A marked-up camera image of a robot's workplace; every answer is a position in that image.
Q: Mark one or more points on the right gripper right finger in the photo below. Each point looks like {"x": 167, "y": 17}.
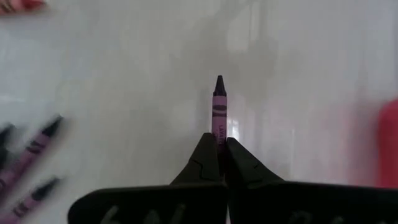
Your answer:
{"x": 295, "y": 205}

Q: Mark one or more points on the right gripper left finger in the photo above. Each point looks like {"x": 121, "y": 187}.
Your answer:
{"x": 155, "y": 205}

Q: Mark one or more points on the small pink plastic bin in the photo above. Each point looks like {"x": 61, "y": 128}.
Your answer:
{"x": 388, "y": 143}

